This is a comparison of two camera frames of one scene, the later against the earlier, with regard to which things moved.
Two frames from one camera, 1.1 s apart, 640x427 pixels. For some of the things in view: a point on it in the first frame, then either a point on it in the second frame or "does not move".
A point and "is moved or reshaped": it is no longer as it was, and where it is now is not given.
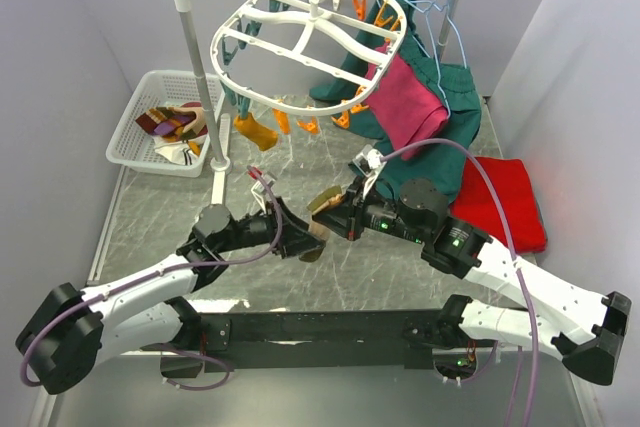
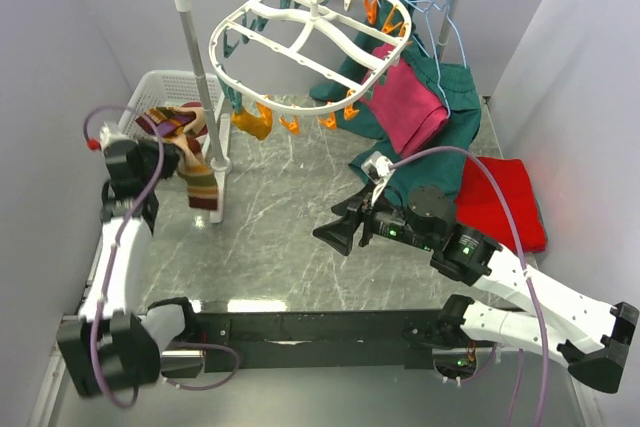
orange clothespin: x=283 y=120 -> x=293 y=127
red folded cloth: x=477 y=202 does not move
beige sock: x=330 y=197 -> x=193 y=169
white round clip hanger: x=299 y=51 does not move
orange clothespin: x=311 y=125 -> x=330 y=122
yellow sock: x=250 y=129 is moved or reshaped
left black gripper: x=296 y=241 -> x=171 y=160
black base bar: x=324 y=340 does not move
